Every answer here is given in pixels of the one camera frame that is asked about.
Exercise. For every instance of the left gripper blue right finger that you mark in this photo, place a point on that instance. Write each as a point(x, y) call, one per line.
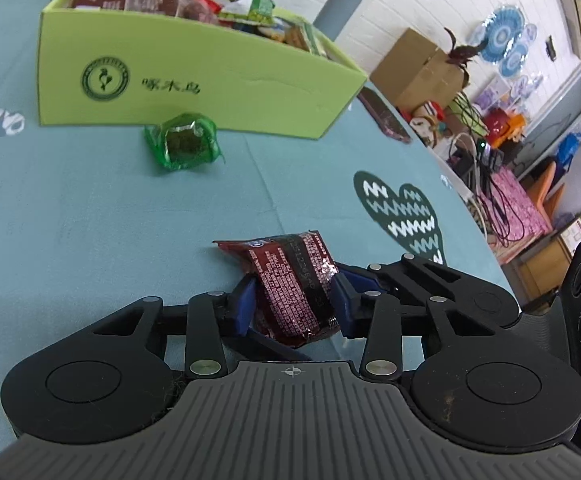
point(352, 309)

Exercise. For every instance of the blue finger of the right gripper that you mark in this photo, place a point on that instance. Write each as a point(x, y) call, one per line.
point(263, 348)
point(361, 279)

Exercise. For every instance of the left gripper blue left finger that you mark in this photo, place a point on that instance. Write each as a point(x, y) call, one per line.
point(242, 304)

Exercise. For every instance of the dark red snack packet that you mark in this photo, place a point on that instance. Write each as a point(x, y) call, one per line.
point(294, 273)

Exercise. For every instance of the small green candy packet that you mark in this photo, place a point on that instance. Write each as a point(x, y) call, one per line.
point(184, 142)

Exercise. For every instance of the green biscuit packet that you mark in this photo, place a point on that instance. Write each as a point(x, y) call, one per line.
point(300, 35)

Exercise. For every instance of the green pea snack bag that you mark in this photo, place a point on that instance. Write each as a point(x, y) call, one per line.
point(250, 12)

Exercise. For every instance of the white power strip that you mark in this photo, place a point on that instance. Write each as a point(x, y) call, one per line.
point(467, 196)

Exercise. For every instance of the smartphone with red case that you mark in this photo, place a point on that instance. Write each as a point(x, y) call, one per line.
point(383, 116)

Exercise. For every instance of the brown cardboard box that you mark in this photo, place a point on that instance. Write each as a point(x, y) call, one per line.
point(416, 71)

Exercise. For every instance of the dark purple potted plant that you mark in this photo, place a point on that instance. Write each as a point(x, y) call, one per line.
point(461, 54)

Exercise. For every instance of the grey blue thermos bottle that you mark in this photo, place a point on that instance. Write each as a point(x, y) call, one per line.
point(334, 15)

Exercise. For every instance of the green cardboard box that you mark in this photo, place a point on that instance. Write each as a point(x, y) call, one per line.
point(116, 67)

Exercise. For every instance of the blue paper fan decoration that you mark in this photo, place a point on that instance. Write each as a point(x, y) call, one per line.
point(505, 38)

